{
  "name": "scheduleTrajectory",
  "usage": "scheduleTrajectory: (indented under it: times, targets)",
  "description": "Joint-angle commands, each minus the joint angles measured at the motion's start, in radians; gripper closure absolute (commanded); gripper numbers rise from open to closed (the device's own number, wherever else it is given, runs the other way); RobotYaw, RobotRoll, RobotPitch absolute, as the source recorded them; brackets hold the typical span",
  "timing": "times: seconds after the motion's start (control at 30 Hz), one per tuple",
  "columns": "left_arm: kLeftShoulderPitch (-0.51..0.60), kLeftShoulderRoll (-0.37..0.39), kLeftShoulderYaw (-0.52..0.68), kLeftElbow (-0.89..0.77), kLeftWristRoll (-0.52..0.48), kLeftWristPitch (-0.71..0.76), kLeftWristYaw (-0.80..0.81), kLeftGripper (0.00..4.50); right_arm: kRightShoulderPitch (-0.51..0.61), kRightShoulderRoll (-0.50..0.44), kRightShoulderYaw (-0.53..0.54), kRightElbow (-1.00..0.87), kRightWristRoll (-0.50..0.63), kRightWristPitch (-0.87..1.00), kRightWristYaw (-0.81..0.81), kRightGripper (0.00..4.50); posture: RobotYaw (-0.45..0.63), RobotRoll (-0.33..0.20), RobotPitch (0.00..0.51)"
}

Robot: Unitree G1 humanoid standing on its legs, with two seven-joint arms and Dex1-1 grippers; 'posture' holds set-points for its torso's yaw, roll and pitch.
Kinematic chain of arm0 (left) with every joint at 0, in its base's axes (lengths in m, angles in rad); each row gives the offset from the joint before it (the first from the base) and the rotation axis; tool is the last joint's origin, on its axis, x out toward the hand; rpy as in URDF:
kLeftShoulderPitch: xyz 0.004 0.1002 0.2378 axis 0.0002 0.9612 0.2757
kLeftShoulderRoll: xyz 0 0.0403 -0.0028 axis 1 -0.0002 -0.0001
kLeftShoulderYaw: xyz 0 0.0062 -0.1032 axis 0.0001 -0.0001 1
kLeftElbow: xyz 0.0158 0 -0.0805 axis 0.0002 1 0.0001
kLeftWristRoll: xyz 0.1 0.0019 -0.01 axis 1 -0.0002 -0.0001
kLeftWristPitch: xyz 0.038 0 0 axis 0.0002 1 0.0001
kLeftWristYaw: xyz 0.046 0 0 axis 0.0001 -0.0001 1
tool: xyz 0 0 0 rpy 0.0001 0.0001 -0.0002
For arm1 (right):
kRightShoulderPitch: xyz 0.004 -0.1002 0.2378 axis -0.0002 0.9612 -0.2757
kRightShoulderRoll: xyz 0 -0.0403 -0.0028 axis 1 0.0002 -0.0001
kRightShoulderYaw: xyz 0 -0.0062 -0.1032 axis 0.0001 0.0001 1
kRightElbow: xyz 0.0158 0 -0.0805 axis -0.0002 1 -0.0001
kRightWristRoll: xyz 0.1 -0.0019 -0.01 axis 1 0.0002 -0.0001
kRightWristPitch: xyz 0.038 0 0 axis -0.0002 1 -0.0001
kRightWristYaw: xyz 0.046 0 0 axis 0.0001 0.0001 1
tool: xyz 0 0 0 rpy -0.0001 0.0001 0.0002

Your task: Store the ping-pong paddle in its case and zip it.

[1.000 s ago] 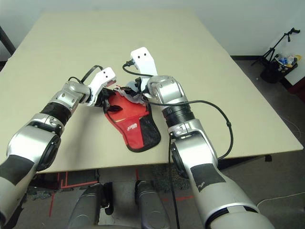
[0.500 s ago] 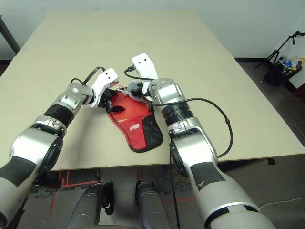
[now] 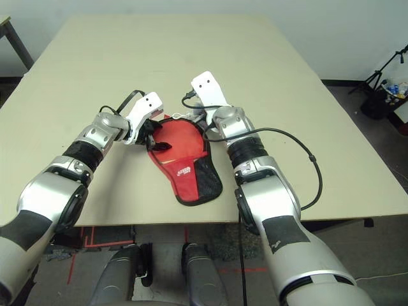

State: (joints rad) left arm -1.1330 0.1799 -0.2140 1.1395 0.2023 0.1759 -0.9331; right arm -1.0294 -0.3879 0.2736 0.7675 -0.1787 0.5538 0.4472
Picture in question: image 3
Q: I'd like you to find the thick black cable with ferrite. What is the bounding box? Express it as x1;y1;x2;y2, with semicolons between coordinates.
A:
181;90;323;211

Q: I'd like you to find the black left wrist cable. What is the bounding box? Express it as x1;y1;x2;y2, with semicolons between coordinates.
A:
98;90;146;115

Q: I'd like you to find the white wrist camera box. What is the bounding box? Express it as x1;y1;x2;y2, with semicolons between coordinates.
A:
122;91;164;146
190;71;235;111

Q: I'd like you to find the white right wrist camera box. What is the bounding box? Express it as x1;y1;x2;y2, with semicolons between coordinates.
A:
190;71;235;111

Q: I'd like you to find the grey left robot leg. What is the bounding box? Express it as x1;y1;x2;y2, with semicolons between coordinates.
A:
91;244;154;306

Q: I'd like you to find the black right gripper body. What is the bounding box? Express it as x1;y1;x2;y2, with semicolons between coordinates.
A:
196;105;213;122

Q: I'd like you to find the black and red paddle case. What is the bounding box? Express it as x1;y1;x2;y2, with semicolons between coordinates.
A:
147;116;223;207

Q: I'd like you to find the grey plush keychain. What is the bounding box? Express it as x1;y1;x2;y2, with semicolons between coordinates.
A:
171;110;205;124

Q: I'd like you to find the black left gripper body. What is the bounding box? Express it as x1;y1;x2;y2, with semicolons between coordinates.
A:
140;119;163;146

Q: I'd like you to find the grey right robot leg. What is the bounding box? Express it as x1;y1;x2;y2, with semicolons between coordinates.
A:
180;242;229;306

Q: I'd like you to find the side table with black leg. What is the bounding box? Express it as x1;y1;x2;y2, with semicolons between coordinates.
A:
0;15;34;77

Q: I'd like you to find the black tripod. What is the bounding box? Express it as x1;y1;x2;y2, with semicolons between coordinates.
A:
349;43;408;95

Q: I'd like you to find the white floor cable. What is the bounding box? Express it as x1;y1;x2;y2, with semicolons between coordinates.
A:
355;272;408;283

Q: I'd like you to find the grey robot leg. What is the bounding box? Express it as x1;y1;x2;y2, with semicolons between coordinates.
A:
180;242;229;306
91;244;154;306

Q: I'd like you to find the thin black hanging cable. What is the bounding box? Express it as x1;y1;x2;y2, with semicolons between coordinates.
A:
237;203;249;306

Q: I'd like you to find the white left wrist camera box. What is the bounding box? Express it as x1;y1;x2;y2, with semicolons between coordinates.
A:
122;91;164;146

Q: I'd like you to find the black bin with clutter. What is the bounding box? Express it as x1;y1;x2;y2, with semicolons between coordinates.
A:
361;79;408;120

